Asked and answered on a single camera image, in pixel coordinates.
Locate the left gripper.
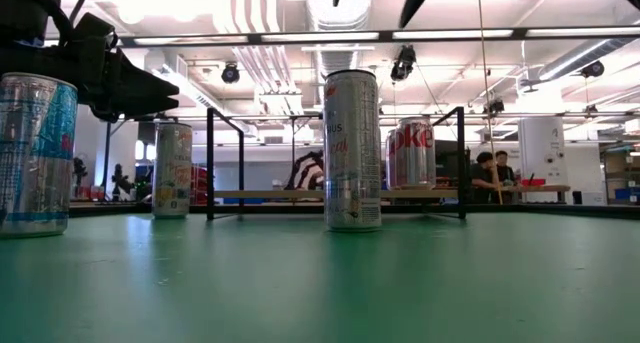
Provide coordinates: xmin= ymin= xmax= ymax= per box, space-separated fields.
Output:
xmin=67 ymin=32 xmax=180 ymax=123

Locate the white Celsius can black lid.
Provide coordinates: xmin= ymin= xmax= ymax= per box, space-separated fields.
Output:
xmin=322 ymin=68 xmax=384 ymax=233
xmin=151 ymin=122 xmax=194 ymax=221

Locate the blue silver Red Bull can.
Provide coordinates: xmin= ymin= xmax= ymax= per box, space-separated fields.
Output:
xmin=0 ymin=72 xmax=80 ymax=240

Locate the silver Diet Coke can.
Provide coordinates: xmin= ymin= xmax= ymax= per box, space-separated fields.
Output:
xmin=394 ymin=116 xmax=438 ymax=191
xmin=384 ymin=128 xmax=399 ymax=191

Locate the storage shelf with boxes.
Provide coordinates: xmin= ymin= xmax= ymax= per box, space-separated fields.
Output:
xmin=601 ymin=142 xmax=640 ymax=206

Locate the red bin rack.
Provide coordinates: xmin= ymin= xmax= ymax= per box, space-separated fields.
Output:
xmin=190 ymin=164 xmax=209 ymax=207

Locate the person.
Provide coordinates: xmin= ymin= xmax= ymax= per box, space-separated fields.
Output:
xmin=468 ymin=150 xmax=502 ymax=205
xmin=494 ymin=149 xmax=519 ymax=188
xmin=284 ymin=149 xmax=326 ymax=192

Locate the white building column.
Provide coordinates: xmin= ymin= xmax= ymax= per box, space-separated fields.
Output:
xmin=516 ymin=116 xmax=570 ymax=188

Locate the wooden workbench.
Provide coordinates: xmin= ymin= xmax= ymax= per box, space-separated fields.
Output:
xmin=499 ymin=183 xmax=572 ymax=205

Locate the black overhead rig camera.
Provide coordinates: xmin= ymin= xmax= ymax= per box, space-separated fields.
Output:
xmin=389 ymin=44 xmax=418 ymax=83

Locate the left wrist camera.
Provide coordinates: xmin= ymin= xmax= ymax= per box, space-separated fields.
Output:
xmin=72 ymin=11 xmax=116 ymax=42

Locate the black ceiling camera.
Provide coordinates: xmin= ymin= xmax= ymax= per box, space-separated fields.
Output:
xmin=580 ymin=60 xmax=606 ymax=79
xmin=482 ymin=97 xmax=506 ymax=117
xmin=221 ymin=62 xmax=242 ymax=85

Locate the black overhead frame bar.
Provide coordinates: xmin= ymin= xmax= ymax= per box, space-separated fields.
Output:
xmin=117 ymin=26 xmax=640 ymax=48

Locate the yellow hanging cable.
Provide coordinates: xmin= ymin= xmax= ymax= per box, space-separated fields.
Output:
xmin=474 ymin=0 xmax=504 ymax=206

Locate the black table frame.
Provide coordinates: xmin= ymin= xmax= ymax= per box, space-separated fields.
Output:
xmin=68 ymin=201 xmax=640 ymax=220

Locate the wooden shelf black metal frame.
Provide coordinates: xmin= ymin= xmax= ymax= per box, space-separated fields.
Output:
xmin=205 ymin=105 xmax=469 ymax=222

